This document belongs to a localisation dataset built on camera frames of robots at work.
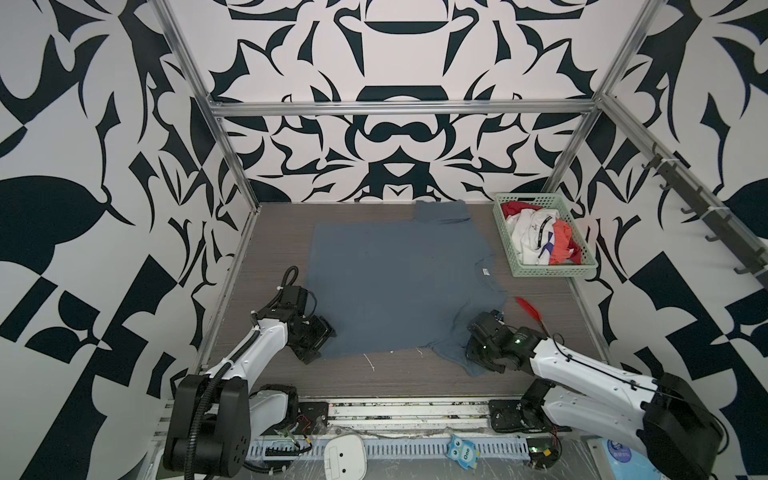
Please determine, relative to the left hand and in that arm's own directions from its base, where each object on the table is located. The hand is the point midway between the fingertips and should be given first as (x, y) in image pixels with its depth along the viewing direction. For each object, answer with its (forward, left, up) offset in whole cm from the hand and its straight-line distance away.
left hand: (330, 336), depth 85 cm
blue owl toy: (-27, -32, 0) cm, 42 cm away
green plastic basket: (+49, -81, +3) cm, 95 cm away
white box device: (-28, -6, +1) cm, 28 cm away
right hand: (-6, -38, -2) cm, 39 cm away
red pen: (+6, -60, -1) cm, 60 cm away
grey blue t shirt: (+17, -28, -2) cm, 32 cm away
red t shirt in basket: (+26, -75, +4) cm, 80 cm away
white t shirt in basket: (+31, -65, +6) cm, 73 cm away
